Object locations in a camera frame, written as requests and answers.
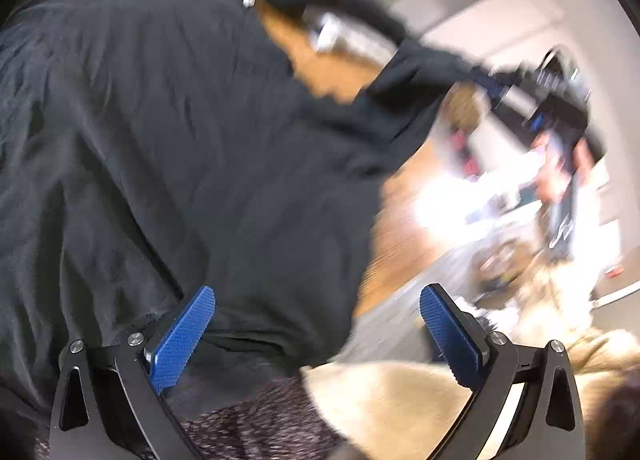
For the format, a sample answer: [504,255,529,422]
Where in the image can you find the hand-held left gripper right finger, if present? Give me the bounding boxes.
[420,284,586,460]

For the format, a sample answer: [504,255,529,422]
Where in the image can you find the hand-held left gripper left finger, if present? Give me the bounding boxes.
[48,286,216,460]

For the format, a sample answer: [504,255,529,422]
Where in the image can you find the folded grey garment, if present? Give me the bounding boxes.
[302,10,398,64]

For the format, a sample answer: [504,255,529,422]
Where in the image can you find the black t-shirt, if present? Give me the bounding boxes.
[0,0,483,421]

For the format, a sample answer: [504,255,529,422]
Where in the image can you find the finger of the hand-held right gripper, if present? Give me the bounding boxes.
[470,65,511,108]

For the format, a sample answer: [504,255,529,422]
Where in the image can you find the person's right hand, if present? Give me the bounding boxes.
[534,134,570,204]

